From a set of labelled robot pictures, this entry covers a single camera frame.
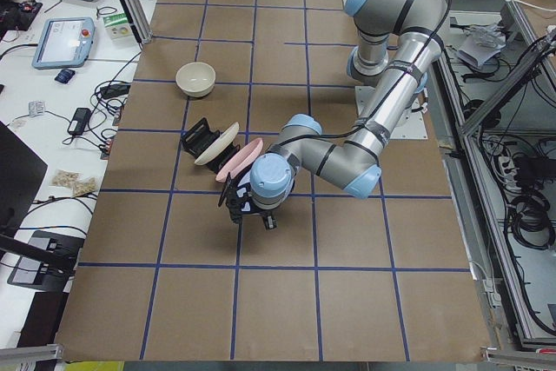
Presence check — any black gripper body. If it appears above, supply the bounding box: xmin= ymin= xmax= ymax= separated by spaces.
xmin=218 ymin=179 xmax=276 ymax=223

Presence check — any blue plate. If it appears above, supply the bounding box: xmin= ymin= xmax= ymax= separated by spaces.
xmin=235 ymin=169 xmax=254 ymax=214

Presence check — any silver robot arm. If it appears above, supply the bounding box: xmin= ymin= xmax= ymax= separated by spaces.
xmin=218 ymin=0 xmax=451 ymax=229

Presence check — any pink plate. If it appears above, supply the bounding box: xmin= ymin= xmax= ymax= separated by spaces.
xmin=215 ymin=137 xmax=263 ymax=182

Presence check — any black plate rack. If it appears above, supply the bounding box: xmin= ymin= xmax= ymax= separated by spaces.
xmin=181 ymin=117 xmax=240 ymax=174

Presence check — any cream plate in rack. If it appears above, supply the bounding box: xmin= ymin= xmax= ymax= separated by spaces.
xmin=195 ymin=122 xmax=239 ymax=166

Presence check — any cream ceramic bowl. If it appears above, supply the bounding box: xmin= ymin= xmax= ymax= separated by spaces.
xmin=175 ymin=62 xmax=216 ymax=98

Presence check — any black power adapter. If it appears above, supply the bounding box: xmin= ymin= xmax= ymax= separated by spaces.
xmin=67 ymin=107 xmax=92 ymax=136

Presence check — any green white carton box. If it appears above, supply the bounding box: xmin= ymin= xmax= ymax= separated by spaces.
xmin=103 ymin=13 xmax=132 ymax=40

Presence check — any black monitor stand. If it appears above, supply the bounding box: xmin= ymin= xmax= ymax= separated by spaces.
xmin=1 ymin=124 xmax=83 ymax=292

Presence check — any near blue teach pendant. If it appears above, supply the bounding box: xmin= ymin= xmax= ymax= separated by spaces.
xmin=32 ymin=17 xmax=95 ymax=70

